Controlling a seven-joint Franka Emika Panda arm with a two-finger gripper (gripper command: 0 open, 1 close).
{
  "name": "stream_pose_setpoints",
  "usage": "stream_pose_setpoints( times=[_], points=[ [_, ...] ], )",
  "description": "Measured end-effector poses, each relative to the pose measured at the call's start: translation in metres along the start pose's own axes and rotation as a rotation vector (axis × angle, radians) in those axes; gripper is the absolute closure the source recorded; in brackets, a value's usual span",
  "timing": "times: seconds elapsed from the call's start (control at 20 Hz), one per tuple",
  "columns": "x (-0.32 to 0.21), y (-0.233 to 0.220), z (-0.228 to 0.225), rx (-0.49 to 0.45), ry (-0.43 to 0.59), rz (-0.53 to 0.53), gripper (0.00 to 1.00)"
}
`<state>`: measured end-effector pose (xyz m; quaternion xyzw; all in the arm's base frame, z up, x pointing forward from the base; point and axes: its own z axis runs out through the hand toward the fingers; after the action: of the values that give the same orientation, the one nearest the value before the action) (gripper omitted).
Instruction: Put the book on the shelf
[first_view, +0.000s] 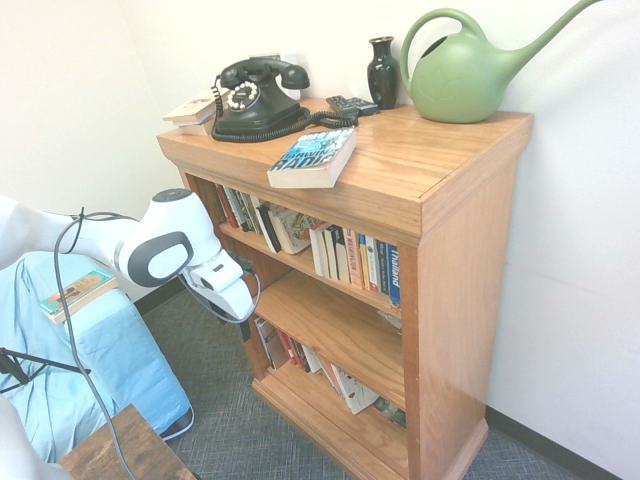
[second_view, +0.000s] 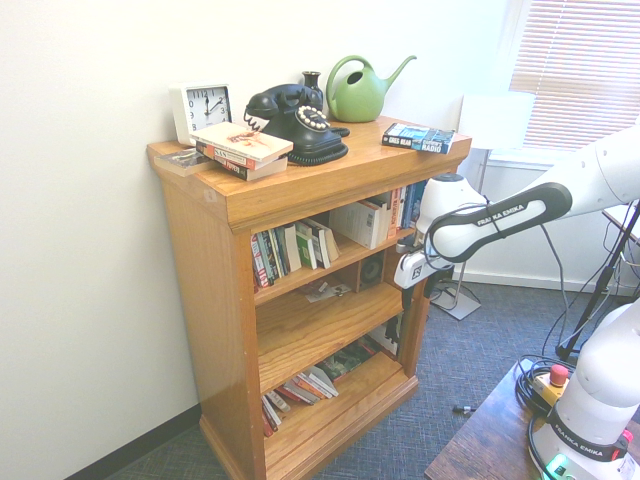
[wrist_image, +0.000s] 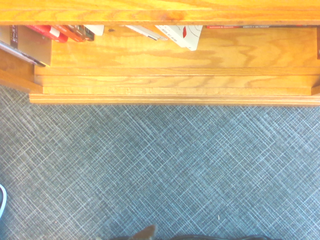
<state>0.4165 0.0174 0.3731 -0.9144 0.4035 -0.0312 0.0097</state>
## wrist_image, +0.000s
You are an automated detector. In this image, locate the white book with red print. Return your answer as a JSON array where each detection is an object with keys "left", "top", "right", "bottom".
[{"left": 154, "top": 24, "right": 204, "bottom": 52}]

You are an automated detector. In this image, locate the thin grey white book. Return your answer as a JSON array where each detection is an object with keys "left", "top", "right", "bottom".
[{"left": 124, "top": 24, "right": 168, "bottom": 41}]

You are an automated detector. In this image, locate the small white book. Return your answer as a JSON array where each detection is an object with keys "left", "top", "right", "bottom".
[{"left": 83, "top": 24, "right": 105, "bottom": 37}]

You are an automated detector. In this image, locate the dark brown book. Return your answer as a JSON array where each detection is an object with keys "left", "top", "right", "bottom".
[{"left": 72, "top": 24, "right": 96, "bottom": 42}]

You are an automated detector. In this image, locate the orange brown book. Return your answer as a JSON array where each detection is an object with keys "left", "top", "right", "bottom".
[{"left": 56, "top": 24, "right": 87, "bottom": 43}]

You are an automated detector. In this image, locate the flat book with red spine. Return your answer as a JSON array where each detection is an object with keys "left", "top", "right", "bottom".
[{"left": 206, "top": 24, "right": 320, "bottom": 30}]

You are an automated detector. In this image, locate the tan book with dark spine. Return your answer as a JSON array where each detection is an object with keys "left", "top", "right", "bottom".
[{"left": 0, "top": 24, "right": 53, "bottom": 67}]

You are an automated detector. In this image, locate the wooden bookshelf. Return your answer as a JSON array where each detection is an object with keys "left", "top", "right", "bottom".
[{"left": 0, "top": 0, "right": 320, "bottom": 108}]

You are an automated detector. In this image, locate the rustic brown wooden table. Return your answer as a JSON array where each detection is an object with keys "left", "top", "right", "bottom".
[{"left": 131, "top": 224, "right": 157, "bottom": 240}]

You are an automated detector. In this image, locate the glossy grey magazine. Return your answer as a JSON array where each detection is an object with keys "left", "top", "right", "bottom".
[{"left": 0, "top": 40, "right": 47, "bottom": 68}]

